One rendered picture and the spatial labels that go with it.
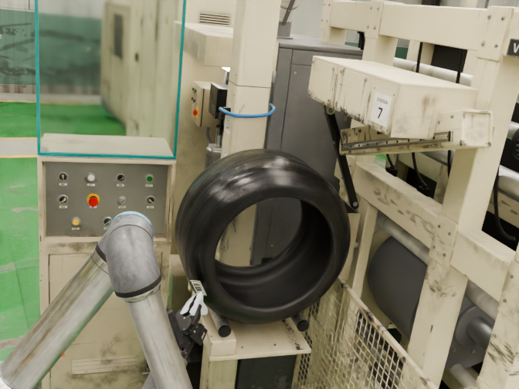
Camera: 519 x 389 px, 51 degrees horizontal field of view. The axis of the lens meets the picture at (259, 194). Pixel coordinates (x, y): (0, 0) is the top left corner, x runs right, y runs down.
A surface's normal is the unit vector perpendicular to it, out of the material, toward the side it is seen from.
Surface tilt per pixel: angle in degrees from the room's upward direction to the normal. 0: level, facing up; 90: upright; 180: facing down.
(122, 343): 89
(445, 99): 90
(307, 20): 90
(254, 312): 100
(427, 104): 90
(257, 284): 36
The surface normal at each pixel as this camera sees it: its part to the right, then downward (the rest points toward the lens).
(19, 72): 0.45, 0.34
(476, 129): 0.30, 0.04
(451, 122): -0.95, -0.01
